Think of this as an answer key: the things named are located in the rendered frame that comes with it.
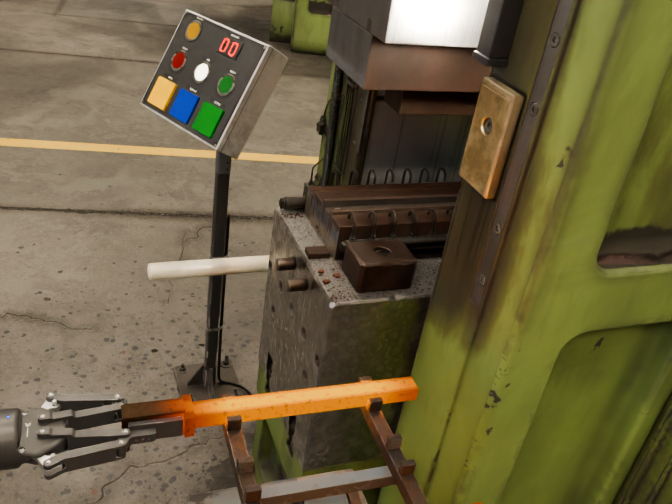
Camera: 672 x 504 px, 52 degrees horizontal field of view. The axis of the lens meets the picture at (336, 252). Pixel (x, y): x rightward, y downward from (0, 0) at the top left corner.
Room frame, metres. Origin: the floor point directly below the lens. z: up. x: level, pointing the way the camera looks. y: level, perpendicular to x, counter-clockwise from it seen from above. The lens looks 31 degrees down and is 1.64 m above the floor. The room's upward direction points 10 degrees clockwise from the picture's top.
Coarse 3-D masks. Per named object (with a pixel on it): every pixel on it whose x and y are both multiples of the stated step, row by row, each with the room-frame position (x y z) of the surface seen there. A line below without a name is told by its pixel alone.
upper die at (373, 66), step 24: (336, 24) 1.34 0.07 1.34; (336, 48) 1.32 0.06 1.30; (360, 48) 1.22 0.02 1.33; (384, 48) 1.20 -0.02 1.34; (408, 48) 1.22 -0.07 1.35; (432, 48) 1.24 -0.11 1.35; (456, 48) 1.26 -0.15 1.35; (360, 72) 1.21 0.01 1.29; (384, 72) 1.20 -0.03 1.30; (408, 72) 1.22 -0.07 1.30; (432, 72) 1.24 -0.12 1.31; (456, 72) 1.26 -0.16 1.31; (480, 72) 1.28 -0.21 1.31
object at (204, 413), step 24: (360, 384) 0.79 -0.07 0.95; (384, 384) 0.80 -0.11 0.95; (408, 384) 0.81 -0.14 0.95; (144, 408) 0.66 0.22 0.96; (168, 408) 0.66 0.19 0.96; (192, 408) 0.68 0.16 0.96; (216, 408) 0.69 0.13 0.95; (240, 408) 0.70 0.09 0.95; (264, 408) 0.71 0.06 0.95; (288, 408) 0.72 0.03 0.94; (312, 408) 0.73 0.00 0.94; (336, 408) 0.75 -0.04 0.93; (192, 432) 0.66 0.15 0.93
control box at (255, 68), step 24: (216, 24) 1.76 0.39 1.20; (168, 48) 1.80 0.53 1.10; (192, 48) 1.75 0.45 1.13; (216, 48) 1.71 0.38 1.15; (240, 48) 1.67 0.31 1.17; (264, 48) 1.63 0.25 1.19; (168, 72) 1.75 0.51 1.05; (192, 72) 1.70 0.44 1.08; (216, 72) 1.66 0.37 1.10; (240, 72) 1.62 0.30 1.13; (264, 72) 1.62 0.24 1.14; (144, 96) 1.74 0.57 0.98; (216, 96) 1.62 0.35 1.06; (240, 96) 1.58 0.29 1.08; (264, 96) 1.63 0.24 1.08; (168, 120) 1.65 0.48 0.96; (192, 120) 1.61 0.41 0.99; (240, 120) 1.57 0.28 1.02; (216, 144) 1.53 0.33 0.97; (240, 144) 1.58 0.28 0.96
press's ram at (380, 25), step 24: (336, 0) 1.36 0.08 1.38; (360, 0) 1.25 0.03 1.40; (384, 0) 1.17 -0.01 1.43; (408, 0) 1.15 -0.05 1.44; (432, 0) 1.17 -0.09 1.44; (456, 0) 1.19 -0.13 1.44; (480, 0) 1.21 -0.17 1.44; (360, 24) 1.24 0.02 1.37; (384, 24) 1.15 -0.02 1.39; (408, 24) 1.16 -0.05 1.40; (432, 24) 1.18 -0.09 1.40; (456, 24) 1.20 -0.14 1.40; (480, 24) 1.21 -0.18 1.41
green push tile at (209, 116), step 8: (208, 104) 1.61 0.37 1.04; (200, 112) 1.60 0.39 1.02; (208, 112) 1.59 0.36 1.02; (216, 112) 1.58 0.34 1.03; (224, 112) 1.58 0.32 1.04; (200, 120) 1.59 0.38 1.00; (208, 120) 1.58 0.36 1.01; (216, 120) 1.56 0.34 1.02; (200, 128) 1.58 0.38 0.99; (208, 128) 1.56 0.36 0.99; (216, 128) 1.56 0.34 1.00; (208, 136) 1.55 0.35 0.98
